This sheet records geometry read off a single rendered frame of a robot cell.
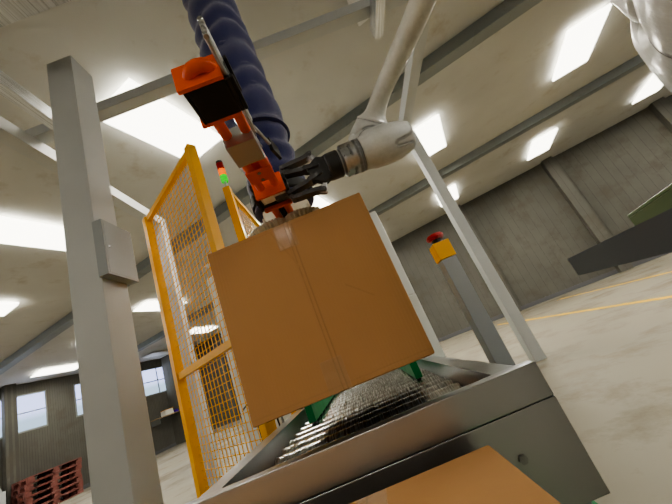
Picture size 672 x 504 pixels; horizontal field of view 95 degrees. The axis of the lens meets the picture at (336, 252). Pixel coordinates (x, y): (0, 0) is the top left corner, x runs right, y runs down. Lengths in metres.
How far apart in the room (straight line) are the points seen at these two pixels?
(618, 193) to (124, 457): 12.38
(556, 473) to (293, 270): 0.59
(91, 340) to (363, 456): 1.39
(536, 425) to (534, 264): 11.00
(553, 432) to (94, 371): 1.61
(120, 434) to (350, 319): 1.20
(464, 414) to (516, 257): 11.03
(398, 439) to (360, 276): 0.31
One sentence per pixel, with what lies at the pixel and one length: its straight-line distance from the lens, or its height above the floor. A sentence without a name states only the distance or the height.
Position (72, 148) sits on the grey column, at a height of 2.28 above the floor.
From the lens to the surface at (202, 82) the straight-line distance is 0.57.
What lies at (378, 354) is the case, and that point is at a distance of 0.67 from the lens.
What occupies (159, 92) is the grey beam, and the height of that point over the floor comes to 3.22.
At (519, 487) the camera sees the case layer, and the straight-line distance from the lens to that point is 0.47.
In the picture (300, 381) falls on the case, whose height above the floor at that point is 0.73.
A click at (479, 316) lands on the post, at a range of 1.24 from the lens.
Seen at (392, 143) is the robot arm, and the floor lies 1.18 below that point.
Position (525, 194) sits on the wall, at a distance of 12.06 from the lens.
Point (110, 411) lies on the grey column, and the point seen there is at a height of 0.89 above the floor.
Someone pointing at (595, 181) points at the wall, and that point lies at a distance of 12.46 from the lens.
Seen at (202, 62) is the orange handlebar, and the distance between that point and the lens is 0.57.
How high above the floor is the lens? 0.74
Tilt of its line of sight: 18 degrees up
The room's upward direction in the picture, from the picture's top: 22 degrees counter-clockwise
